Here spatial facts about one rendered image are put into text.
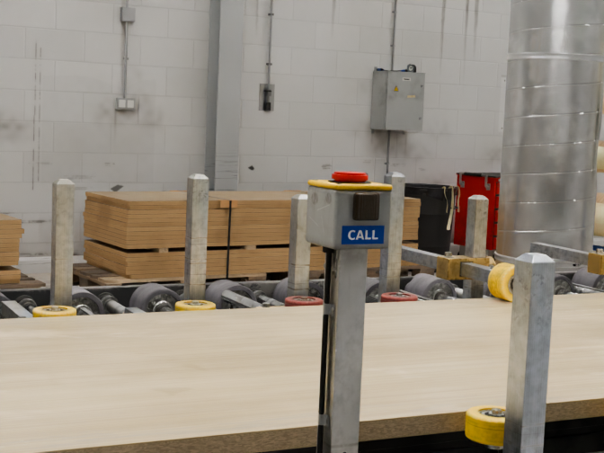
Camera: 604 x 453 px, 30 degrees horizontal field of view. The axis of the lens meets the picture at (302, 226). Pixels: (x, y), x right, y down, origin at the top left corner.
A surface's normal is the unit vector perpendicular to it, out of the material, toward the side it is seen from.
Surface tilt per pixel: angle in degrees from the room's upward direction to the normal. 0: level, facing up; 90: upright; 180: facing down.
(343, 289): 90
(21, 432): 0
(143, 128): 90
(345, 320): 90
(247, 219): 90
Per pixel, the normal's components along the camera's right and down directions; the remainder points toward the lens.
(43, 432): 0.04, -0.99
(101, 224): -0.84, 0.02
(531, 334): 0.44, 0.11
